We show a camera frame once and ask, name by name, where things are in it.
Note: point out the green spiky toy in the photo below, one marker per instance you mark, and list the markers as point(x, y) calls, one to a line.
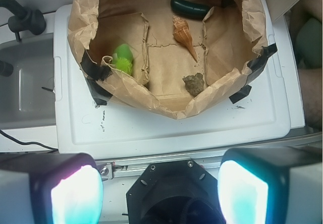
point(123, 59)

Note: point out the black tape strip right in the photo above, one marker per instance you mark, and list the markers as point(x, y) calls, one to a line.
point(257, 66)

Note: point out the aluminium rail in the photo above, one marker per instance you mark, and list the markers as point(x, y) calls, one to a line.
point(209, 159)

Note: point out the orange spiral seashell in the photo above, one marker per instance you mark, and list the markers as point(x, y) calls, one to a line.
point(181, 33)

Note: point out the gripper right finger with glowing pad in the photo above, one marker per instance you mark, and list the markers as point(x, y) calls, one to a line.
point(271, 185)

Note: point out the black tape strip left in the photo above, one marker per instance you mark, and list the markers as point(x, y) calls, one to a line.
point(93, 72)

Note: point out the grey sink basin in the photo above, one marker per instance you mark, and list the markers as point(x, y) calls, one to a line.
point(27, 97)

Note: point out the brown paper bag liner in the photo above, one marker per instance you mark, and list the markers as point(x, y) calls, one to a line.
point(231, 34)

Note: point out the black octagonal mount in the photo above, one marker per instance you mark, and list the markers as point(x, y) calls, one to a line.
point(174, 194)

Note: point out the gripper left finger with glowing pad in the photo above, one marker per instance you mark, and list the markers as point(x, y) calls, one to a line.
point(50, 188)

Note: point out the dark green toy cucumber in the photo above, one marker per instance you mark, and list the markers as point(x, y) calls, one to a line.
point(189, 9)

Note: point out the black faucet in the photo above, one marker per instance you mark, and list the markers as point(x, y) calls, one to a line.
point(24, 19)

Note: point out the grey brown rock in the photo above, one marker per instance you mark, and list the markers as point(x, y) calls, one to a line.
point(194, 84)

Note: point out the white plastic bin lid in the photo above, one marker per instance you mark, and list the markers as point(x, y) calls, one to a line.
point(271, 110)

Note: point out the black tape strip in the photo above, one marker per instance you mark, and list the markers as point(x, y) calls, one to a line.
point(93, 72)
point(257, 66)

